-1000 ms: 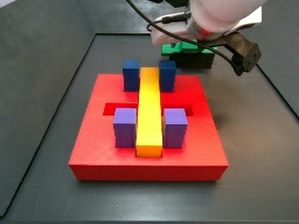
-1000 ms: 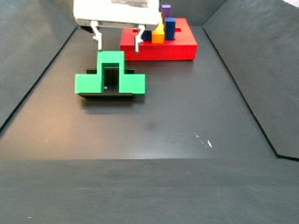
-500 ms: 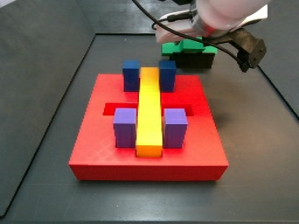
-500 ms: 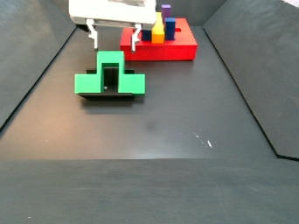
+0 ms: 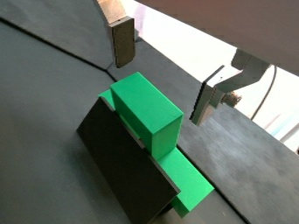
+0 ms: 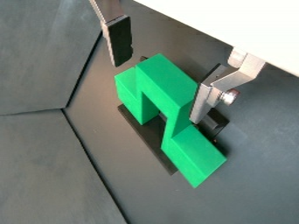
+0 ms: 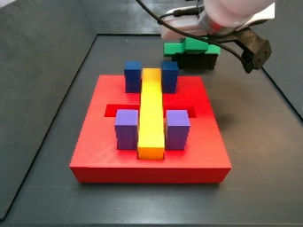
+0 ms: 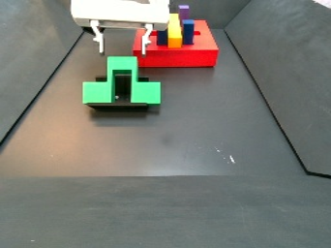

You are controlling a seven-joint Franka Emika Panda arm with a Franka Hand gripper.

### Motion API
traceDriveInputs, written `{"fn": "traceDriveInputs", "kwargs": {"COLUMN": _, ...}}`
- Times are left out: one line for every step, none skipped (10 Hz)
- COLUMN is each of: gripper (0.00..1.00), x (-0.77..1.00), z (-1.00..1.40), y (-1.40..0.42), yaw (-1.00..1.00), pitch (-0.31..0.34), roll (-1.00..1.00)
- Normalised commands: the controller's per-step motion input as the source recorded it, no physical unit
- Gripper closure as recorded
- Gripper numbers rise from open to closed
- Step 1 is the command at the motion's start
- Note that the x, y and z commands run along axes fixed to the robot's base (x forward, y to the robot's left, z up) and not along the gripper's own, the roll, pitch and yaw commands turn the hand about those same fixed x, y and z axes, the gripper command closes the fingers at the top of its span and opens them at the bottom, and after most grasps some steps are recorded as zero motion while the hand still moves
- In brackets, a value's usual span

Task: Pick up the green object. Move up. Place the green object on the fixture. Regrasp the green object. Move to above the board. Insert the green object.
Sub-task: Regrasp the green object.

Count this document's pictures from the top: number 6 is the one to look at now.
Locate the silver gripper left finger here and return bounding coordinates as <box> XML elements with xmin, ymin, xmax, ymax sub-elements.
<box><xmin>90</xmin><ymin>0</ymin><xmax>134</xmax><ymax>67</ymax></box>

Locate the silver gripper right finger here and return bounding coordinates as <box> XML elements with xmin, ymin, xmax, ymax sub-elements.
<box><xmin>190</xmin><ymin>48</ymin><xmax>266</xmax><ymax>124</ymax></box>

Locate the green stepped bridge block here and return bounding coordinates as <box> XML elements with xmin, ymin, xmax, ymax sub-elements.
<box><xmin>114</xmin><ymin>52</ymin><xmax>229</xmax><ymax>189</ymax></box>

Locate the black angle bracket fixture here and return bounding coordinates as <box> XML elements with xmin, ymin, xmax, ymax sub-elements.
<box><xmin>117</xmin><ymin>55</ymin><xmax>231</xmax><ymax>176</ymax></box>

